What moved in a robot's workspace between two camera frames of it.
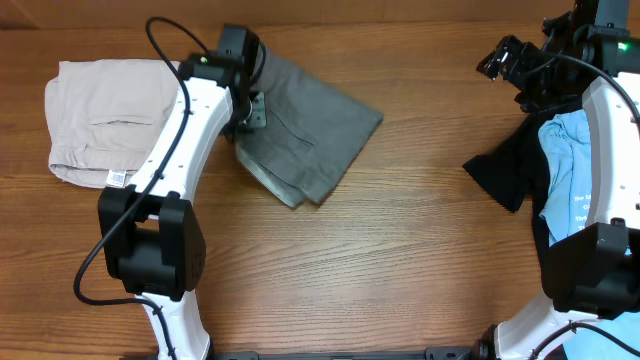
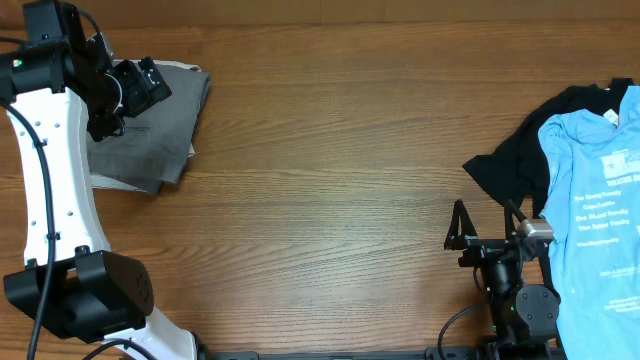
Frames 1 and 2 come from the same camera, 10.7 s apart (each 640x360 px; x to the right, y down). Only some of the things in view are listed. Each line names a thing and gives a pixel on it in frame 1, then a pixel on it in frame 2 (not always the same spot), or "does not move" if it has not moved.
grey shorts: x=311 y=138 → x=154 y=146
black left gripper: x=257 y=118 → x=141 y=97
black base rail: x=321 y=354 does not move
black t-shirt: x=516 y=169 does not move
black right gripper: x=520 y=54 → x=481 y=247
